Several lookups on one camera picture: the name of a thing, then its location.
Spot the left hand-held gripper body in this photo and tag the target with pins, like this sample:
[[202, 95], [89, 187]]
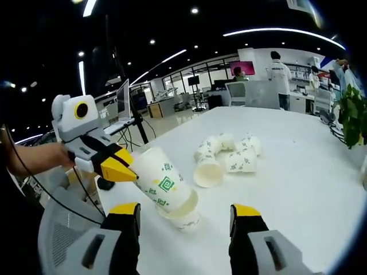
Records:
[[71, 120]]

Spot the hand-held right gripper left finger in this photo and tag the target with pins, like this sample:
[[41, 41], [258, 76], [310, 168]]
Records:
[[123, 237]]

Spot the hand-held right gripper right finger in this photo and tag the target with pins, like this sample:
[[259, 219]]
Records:
[[243, 243]]

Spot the green-print paper cup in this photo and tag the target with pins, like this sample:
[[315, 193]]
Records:
[[207, 174], [166, 177], [249, 143], [239, 161], [207, 147], [226, 141]]

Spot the person's left hand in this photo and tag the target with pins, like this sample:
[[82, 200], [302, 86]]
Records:
[[57, 156]]

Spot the black tripod stand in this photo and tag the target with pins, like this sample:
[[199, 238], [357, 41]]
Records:
[[140, 126]]

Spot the silver laptop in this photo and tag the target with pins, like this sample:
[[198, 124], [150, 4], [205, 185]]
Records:
[[123, 103]]

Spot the wooden cabinet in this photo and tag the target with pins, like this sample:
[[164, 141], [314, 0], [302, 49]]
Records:
[[155, 110]]

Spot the white table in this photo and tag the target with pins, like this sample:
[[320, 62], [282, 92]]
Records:
[[286, 200]]

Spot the grey mesh office chair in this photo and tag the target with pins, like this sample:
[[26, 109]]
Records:
[[63, 229]]

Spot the straight ceiling light strip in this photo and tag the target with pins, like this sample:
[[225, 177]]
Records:
[[160, 66]]

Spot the black screen on stand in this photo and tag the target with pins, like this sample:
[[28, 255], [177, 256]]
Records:
[[194, 81]]

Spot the white office chair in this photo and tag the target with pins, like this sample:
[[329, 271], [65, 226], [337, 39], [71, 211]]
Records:
[[236, 94], [322, 100]]

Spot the grey fabric chair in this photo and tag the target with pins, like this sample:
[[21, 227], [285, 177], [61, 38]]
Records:
[[262, 94]]

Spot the white cabinet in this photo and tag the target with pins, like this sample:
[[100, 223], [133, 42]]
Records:
[[298, 103]]

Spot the small grey object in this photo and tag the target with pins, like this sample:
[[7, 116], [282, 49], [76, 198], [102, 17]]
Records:
[[326, 117]]

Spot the green potted plant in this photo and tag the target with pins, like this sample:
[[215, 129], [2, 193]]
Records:
[[352, 120]]

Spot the curved ceiling light strip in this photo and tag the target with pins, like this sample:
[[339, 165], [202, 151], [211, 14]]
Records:
[[272, 29]]

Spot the pink wall screen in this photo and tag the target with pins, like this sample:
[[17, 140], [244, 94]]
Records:
[[243, 68]]

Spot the white wall shelves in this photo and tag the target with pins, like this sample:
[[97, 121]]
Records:
[[299, 73]]

